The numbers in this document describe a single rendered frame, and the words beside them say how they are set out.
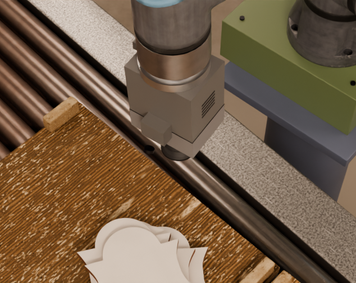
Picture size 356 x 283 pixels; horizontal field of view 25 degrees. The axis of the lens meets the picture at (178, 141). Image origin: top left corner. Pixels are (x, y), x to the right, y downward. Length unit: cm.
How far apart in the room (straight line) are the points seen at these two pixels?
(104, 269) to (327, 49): 49
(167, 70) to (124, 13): 191
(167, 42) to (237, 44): 61
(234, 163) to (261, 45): 21
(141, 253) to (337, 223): 30
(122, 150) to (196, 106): 40
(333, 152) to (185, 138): 49
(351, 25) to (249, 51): 19
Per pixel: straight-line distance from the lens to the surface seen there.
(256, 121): 242
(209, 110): 87
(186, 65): 79
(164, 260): 106
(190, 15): 74
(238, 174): 122
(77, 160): 122
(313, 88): 131
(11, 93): 134
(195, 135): 87
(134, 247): 107
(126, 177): 119
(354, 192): 232
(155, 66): 79
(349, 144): 133
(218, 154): 124
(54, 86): 133
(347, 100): 128
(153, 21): 74
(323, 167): 152
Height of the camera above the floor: 194
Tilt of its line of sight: 55 degrees down
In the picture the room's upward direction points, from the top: straight up
